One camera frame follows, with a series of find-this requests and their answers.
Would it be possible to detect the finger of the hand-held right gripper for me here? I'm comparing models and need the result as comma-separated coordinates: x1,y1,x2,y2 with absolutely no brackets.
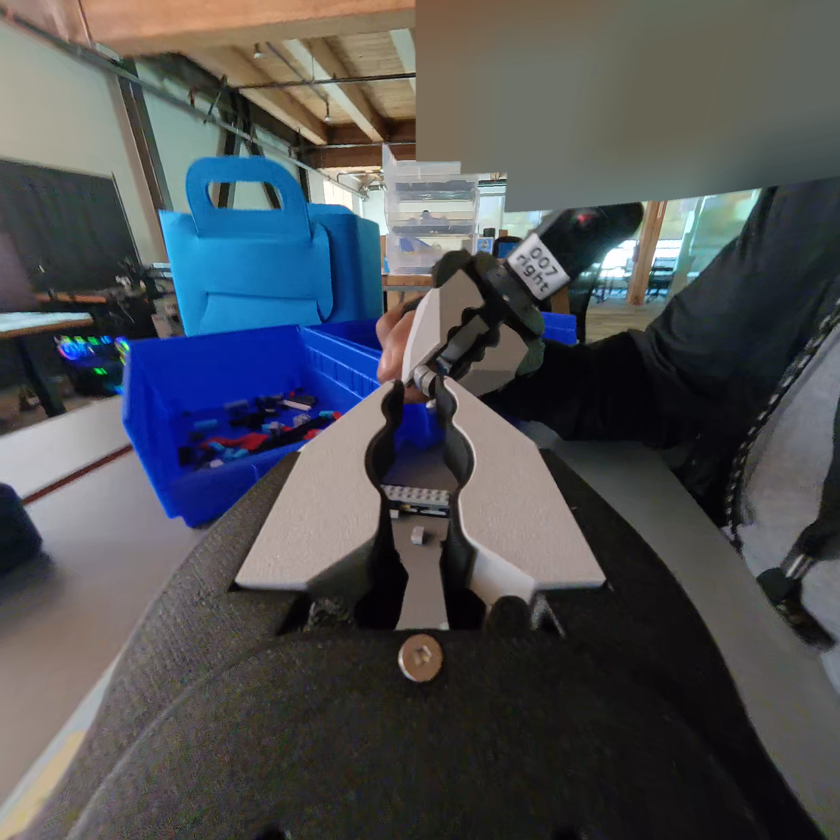
400,268,488,388
441,308,527,399

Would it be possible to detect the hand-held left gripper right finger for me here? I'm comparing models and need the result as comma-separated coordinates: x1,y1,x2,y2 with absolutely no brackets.
433,381,607,606

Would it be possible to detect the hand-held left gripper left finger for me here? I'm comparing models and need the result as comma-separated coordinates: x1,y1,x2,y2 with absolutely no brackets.
234,381,404,592

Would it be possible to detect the person's right forearm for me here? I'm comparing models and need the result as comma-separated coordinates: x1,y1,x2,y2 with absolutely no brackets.
486,308,697,460

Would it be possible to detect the person's right hand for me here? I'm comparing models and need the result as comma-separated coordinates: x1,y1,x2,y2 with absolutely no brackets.
377,303,431,405

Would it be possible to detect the grey toy brick model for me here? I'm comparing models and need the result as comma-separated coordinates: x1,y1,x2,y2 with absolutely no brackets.
382,484,455,521

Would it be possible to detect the pile of red black toy bricks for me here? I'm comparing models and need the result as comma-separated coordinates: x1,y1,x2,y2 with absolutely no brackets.
177,390,342,470

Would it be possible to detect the clear plastic drawer stack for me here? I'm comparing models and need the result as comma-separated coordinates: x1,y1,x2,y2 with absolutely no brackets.
382,144,480,275

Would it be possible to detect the blue felt bag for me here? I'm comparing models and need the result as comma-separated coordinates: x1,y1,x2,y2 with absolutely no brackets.
159,156,385,337

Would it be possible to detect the computer case with coloured lights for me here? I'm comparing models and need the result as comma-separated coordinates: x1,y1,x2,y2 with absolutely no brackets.
56,333,129,396

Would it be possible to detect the black monitor screen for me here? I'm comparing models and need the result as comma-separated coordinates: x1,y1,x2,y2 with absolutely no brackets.
0,157,142,312

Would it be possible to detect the wooden support post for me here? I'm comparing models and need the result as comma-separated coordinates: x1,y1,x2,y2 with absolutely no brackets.
626,200,667,306

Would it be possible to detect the black white braided cord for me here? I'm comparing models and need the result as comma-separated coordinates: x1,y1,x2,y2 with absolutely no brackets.
722,308,840,532

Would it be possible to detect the black lanyard strap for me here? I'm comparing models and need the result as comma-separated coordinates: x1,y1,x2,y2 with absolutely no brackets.
755,512,840,652

